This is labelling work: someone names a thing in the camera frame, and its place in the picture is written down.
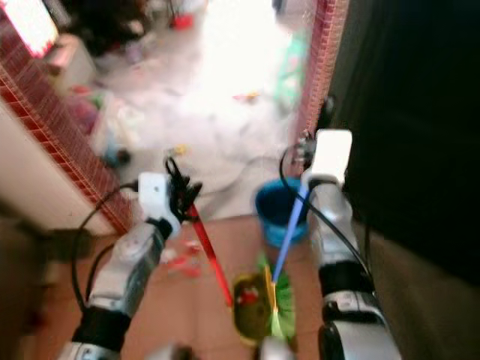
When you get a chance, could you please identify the orange toy on floor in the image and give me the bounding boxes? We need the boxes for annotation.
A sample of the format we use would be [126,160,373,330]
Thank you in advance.
[233,91,263,104]

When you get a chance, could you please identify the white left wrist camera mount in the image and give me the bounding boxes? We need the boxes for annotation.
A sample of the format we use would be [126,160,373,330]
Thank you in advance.
[138,172,182,239]

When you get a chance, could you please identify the blue plastic bucket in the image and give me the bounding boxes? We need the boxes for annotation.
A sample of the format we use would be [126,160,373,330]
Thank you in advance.
[254,177,313,248]

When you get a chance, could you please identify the green broom with blue handle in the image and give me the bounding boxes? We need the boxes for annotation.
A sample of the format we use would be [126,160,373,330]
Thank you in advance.
[256,182,311,344]

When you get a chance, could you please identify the beige cardboard box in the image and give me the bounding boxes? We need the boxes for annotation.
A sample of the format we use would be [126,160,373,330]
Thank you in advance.
[46,33,97,92]

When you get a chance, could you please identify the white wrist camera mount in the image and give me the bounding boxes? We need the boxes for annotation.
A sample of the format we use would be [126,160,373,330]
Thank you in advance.
[309,128,354,187]
[138,172,182,239]

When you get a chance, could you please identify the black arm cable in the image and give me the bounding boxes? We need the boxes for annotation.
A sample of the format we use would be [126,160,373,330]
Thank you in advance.
[278,145,373,280]
[70,182,142,314]

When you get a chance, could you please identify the red paper scraps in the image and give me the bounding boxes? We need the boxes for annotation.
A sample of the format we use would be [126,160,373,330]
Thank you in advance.
[162,238,202,278]

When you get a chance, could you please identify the red container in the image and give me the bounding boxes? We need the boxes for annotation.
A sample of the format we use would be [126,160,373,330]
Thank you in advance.
[171,13,194,31]

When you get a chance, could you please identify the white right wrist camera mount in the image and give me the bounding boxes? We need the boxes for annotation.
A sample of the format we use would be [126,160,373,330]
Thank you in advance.
[309,128,354,187]

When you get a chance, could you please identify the white floor cable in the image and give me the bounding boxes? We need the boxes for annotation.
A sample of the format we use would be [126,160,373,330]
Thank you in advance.
[210,156,283,197]

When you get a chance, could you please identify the pink plastic item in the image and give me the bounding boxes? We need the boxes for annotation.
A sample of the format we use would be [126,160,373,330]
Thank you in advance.
[69,94,100,134]

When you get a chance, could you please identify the green plastic bag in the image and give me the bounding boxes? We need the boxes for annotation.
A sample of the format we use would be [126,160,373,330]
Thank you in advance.
[273,30,310,115]

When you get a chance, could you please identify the yellow dustpan with red handle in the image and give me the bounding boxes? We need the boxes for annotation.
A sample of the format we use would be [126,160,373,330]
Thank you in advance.
[190,205,275,347]

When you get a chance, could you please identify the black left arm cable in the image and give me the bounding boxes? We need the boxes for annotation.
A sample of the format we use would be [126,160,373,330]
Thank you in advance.
[70,182,142,314]

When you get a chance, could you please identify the white plastic bag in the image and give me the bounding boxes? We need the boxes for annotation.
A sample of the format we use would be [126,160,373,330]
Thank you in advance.
[91,97,146,151]

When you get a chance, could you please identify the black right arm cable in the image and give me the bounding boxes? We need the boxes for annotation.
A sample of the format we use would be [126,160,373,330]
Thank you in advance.
[278,145,373,280]

